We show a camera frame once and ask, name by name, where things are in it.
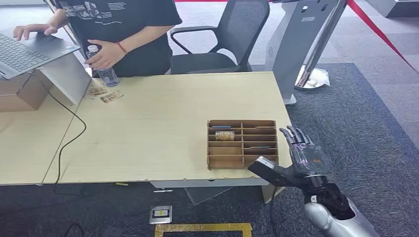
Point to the person's hand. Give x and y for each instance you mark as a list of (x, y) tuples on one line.
[(103, 55), (31, 30)]

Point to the cardboard card organizer box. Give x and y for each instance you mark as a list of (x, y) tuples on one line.
[(226, 159)]

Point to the person's left forearm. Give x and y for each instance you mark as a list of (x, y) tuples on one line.
[(147, 36)]

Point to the grey laptop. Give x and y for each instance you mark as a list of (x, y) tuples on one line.
[(23, 54)]

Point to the black mesh office chair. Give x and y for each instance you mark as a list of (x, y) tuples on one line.
[(239, 36)]

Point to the chrome stanchion post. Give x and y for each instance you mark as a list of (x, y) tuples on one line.
[(322, 42)]

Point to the metal floor socket plate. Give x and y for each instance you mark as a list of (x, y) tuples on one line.
[(160, 214)]

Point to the grey platform base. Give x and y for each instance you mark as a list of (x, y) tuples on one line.
[(396, 7)]

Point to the brown cardboard box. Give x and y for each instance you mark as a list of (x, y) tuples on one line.
[(19, 93)]

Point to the white floor tape strip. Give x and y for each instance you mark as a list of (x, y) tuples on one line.
[(163, 191)]

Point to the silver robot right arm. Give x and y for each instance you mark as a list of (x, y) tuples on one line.
[(337, 222)]

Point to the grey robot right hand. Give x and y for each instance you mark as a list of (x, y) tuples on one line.
[(307, 160)]

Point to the clear plastic water bottle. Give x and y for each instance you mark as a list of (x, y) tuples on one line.
[(107, 76)]

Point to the grey kiosk stand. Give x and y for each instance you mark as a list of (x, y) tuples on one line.
[(294, 42)]

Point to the white angled stand panel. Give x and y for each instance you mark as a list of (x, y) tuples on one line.
[(67, 78)]

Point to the grey desk support panel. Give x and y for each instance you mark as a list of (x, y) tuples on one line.
[(206, 193)]

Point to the person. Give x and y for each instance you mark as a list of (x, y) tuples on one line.
[(131, 23)]

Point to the yellow floor tape frame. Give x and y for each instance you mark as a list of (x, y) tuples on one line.
[(203, 227)]

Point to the yellow floor tape piece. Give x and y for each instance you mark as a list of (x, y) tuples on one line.
[(121, 184)]

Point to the red barrier belt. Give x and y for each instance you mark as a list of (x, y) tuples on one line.
[(376, 31)]

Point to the blue card in slot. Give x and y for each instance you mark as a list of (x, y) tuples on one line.
[(260, 147), (221, 127)]

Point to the person's right hand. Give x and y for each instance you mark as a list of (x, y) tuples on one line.
[(31, 30)]

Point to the person's right forearm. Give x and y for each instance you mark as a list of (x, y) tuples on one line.
[(60, 19)]

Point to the person's left hand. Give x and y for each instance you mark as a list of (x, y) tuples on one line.
[(103, 55)]

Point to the brown patterned hotel card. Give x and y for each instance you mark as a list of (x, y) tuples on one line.
[(225, 136)]

